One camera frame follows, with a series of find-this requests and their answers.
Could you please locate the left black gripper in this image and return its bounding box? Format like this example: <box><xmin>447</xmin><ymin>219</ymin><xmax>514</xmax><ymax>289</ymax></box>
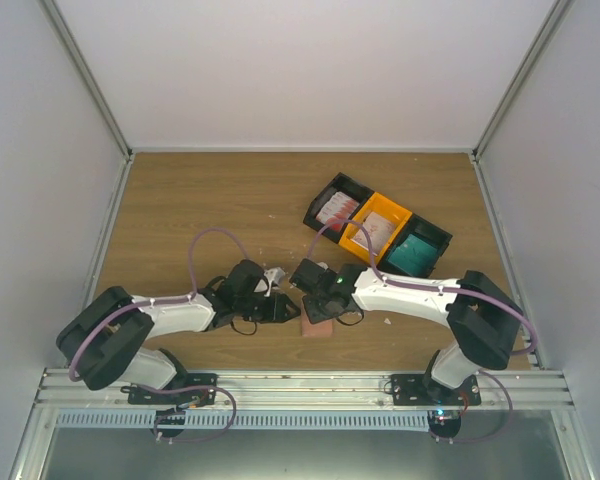
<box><xmin>235</xmin><ymin>292</ymin><xmax>301</xmax><ymax>323</ymax></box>

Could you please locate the pink clear card holder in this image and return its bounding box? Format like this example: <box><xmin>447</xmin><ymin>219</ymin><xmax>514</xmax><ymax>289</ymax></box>
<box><xmin>301</xmin><ymin>312</ymin><xmax>334</xmax><ymax>339</ymax></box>

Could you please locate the white red card orange bin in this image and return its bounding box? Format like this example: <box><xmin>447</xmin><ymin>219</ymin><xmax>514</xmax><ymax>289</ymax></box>
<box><xmin>351</xmin><ymin>212</ymin><xmax>397</xmax><ymax>255</ymax></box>

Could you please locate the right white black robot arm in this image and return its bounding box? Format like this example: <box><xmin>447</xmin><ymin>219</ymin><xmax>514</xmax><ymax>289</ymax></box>
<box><xmin>290</xmin><ymin>258</ymin><xmax>537</xmax><ymax>405</ymax></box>

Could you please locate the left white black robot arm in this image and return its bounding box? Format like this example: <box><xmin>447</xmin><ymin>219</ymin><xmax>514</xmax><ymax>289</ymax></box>
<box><xmin>56</xmin><ymin>260</ymin><xmax>301</xmax><ymax>404</ymax></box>

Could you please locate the white red cards far bin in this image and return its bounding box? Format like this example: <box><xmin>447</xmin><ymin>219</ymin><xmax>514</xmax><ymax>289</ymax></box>
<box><xmin>313</xmin><ymin>191</ymin><xmax>360</xmax><ymax>224</ymax></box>

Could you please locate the teal card stack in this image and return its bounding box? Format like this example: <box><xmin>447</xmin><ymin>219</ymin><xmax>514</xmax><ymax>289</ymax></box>
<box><xmin>387</xmin><ymin>235</ymin><xmax>437</xmax><ymax>278</ymax></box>

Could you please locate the orange bin middle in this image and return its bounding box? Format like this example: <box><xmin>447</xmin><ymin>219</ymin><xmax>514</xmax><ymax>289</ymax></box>
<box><xmin>338</xmin><ymin>193</ymin><xmax>413</xmax><ymax>261</ymax></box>

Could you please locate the black bin far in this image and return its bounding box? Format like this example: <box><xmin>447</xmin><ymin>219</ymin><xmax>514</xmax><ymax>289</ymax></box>
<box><xmin>303</xmin><ymin>172</ymin><xmax>375</xmax><ymax>231</ymax></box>

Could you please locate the black bin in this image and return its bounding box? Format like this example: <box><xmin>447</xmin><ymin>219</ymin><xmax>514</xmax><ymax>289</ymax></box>
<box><xmin>303</xmin><ymin>172</ymin><xmax>375</xmax><ymax>231</ymax></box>
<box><xmin>377</xmin><ymin>214</ymin><xmax>453</xmax><ymax>278</ymax></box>

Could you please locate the black bin near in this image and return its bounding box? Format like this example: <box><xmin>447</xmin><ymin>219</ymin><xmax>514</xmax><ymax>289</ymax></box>
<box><xmin>377</xmin><ymin>214</ymin><xmax>453</xmax><ymax>278</ymax></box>

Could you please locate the grey slotted cable duct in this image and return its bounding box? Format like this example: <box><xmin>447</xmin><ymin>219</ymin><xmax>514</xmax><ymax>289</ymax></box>
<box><xmin>56</xmin><ymin>409</ymin><xmax>429</xmax><ymax>432</ymax></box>

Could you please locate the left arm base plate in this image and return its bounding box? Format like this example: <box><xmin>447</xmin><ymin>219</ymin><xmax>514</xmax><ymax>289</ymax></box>
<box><xmin>120</xmin><ymin>373</ymin><xmax>218</xmax><ymax>407</ymax></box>

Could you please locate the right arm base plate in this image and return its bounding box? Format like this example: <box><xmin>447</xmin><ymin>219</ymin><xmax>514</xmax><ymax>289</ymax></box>
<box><xmin>383</xmin><ymin>373</ymin><xmax>482</xmax><ymax>407</ymax></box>

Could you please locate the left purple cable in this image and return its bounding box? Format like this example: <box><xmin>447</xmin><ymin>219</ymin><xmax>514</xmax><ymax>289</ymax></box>
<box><xmin>67</xmin><ymin>227</ymin><xmax>249</xmax><ymax>384</ymax></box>

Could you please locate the aluminium mounting rail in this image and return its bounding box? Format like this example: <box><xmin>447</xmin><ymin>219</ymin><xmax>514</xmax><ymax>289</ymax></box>
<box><xmin>34</xmin><ymin>369</ymin><xmax>575</xmax><ymax>411</ymax></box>

